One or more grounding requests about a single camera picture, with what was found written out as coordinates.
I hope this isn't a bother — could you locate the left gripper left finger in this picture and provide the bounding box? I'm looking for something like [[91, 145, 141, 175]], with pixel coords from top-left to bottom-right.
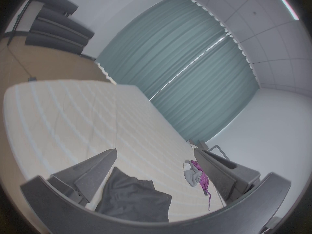
[[48, 148, 117, 206]]

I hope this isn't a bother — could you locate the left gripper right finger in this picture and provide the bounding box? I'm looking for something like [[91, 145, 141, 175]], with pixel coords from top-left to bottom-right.
[[194, 148, 261, 202]]

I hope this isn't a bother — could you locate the black T-shirt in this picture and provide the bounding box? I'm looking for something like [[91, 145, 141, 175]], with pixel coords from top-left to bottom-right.
[[95, 167, 172, 223]]

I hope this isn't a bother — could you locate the pile of clothes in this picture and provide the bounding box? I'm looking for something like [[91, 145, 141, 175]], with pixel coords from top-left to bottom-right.
[[183, 159, 212, 211]]

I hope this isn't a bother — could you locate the bed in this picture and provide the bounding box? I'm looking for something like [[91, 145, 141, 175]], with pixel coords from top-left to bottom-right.
[[2, 79, 230, 223]]

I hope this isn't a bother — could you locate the grey bedside table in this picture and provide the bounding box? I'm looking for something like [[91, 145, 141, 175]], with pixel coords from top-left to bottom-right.
[[189, 139, 209, 151]]

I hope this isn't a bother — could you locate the black chest of drawers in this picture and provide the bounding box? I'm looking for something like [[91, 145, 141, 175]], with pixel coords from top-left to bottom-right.
[[25, 7, 95, 56]]

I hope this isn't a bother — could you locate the black dressing table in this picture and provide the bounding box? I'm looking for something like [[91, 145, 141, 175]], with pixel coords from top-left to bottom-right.
[[5, 0, 79, 46]]

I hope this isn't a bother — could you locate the black cable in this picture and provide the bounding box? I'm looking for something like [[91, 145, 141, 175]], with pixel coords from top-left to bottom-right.
[[8, 39, 37, 83]]

